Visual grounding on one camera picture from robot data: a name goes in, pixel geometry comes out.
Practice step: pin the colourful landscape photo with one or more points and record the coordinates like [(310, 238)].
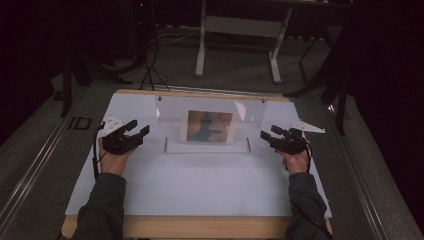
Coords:
[(208, 126)]

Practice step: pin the black floor socket box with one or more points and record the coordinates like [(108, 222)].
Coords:
[(80, 123)]

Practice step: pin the person's left hand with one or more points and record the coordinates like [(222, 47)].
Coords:
[(113, 163)]

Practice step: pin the white metal desk frame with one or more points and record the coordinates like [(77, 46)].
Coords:
[(240, 26)]

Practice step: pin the clear acrylic photo frame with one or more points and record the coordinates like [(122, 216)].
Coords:
[(173, 113)]

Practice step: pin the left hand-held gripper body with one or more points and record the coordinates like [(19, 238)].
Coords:
[(116, 141)]

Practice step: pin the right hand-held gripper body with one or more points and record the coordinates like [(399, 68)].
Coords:
[(290, 143)]

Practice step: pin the metal floor rail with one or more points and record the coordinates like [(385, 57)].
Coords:
[(360, 180), (30, 173)]

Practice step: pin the person's right hand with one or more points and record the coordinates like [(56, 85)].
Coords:
[(295, 163)]

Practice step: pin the black tripod stand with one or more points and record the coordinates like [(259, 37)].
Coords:
[(83, 73)]

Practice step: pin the black metal stand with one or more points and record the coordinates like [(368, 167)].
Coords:
[(333, 83)]

